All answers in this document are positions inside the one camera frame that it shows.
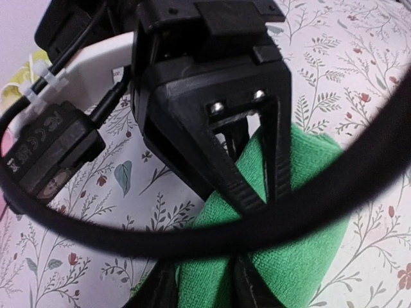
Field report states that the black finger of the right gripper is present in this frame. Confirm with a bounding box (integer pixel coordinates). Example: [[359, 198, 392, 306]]
[[143, 96, 267, 215], [258, 95, 291, 205]]

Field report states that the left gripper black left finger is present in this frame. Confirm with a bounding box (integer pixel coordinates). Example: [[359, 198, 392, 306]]
[[123, 260, 178, 308]]

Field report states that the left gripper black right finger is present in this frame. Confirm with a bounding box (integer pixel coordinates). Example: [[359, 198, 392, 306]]
[[233, 255, 284, 308]]

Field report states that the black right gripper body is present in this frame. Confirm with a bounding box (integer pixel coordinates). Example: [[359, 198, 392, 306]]
[[132, 1, 285, 130]]

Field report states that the green microfibre towel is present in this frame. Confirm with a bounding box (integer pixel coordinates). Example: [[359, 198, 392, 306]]
[[130, 124, 351, 308]]

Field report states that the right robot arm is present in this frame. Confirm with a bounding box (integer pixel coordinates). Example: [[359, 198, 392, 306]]
[[8, 1, 292, 214]]

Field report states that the yellow patterned towel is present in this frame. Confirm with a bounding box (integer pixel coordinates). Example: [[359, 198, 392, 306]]
[[1, 49, 51, 115]]

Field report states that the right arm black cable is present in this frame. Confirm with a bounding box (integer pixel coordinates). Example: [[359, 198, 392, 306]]
[[0, 0, 132, 129]]

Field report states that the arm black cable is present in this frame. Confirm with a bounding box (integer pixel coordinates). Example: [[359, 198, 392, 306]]
[[0, 64, 411, 259], [0, 0, 132, 129]]

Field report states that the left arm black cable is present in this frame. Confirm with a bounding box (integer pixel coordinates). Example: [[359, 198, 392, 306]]
[[0, 64, 411, 259]]

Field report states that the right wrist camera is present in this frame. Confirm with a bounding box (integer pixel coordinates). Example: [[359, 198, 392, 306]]
[[5, 101, 106, 205]]

